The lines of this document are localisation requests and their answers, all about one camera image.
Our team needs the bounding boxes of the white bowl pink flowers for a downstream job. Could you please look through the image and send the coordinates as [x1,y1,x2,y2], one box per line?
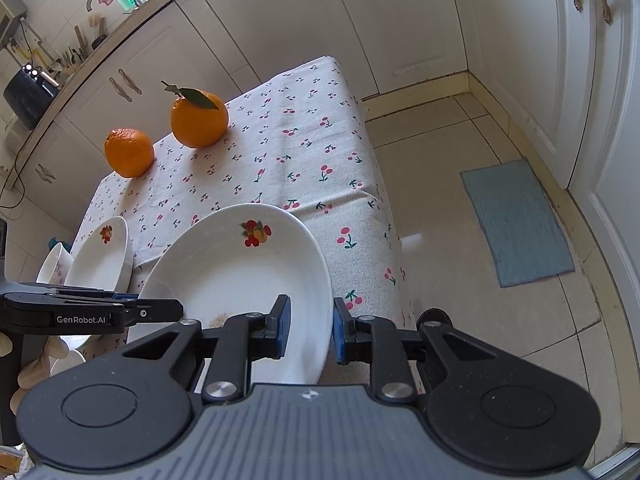
[36,243,74,285]

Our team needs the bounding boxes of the white plate with fruit print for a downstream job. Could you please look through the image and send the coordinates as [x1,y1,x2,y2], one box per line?
[139,204,333,384]

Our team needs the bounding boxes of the white kitchen cabinets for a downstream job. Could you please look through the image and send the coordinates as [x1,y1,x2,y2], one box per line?
[0,0,640,281]

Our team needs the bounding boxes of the left gloved hand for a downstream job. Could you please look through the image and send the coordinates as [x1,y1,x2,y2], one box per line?
[1,336,70,415]

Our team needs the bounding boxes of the orange without leaf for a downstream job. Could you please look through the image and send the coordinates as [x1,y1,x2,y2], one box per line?
[104,129,155,179]

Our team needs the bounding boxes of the blue floor mat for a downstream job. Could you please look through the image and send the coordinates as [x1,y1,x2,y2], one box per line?
[461,158,575,288]

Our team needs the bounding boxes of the cherry print tablecloth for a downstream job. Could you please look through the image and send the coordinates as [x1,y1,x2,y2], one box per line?
[69,55,417,361]

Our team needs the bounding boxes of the black air fryer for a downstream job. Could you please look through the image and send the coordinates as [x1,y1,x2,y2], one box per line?
[3,64,60,130]

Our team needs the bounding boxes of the orange with leaf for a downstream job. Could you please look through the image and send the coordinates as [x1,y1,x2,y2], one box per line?
[162,81,229,150]

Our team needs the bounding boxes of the utensil holder with utensils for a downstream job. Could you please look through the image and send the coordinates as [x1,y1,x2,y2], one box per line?
[49,13,106,73]

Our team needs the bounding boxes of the black cable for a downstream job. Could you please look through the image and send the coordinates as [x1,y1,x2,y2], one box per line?
[0,123,32,212]

